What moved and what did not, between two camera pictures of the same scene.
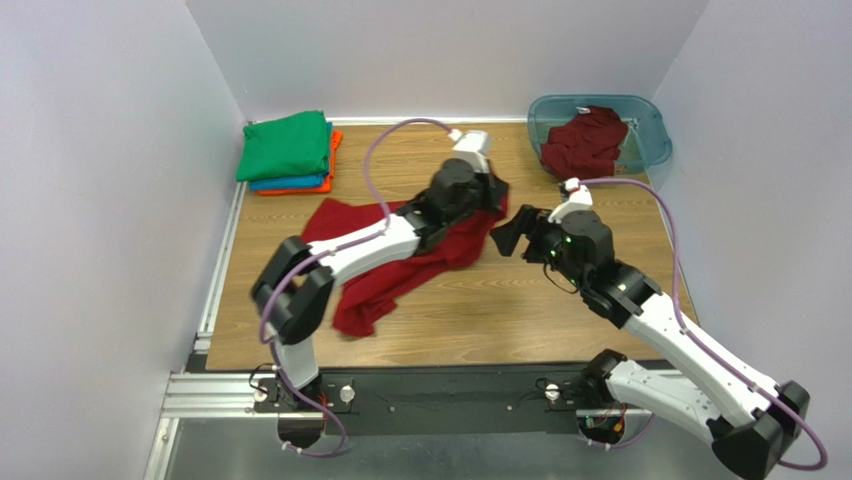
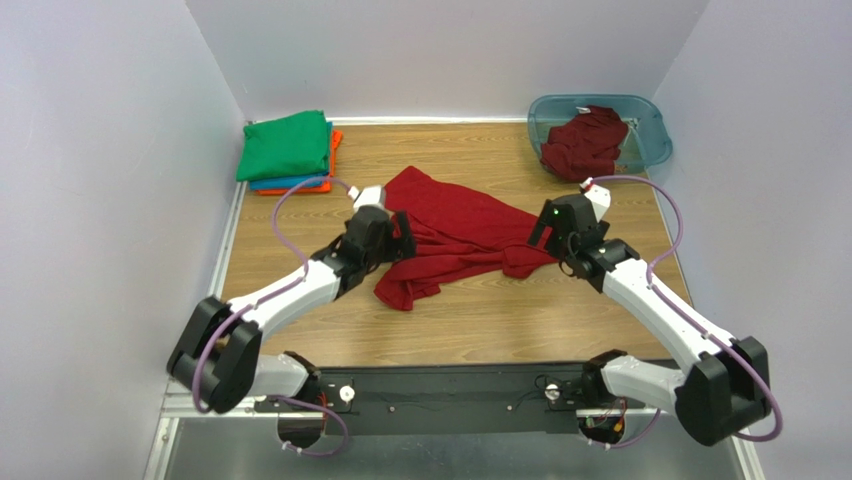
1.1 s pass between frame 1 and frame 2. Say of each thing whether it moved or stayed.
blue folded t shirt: stayed
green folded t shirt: stayed
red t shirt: moved
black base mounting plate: stayed
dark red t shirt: stayed
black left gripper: moved
